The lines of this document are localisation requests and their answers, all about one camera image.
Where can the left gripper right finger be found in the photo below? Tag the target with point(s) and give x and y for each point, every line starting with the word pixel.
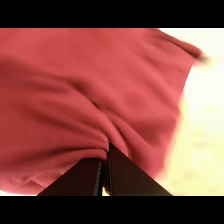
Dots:
pixel 130 178

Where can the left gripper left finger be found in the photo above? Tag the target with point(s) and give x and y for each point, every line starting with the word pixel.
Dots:
pixel 80 180

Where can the red T-shirt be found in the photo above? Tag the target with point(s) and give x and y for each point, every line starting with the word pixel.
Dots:
pixel 83 93

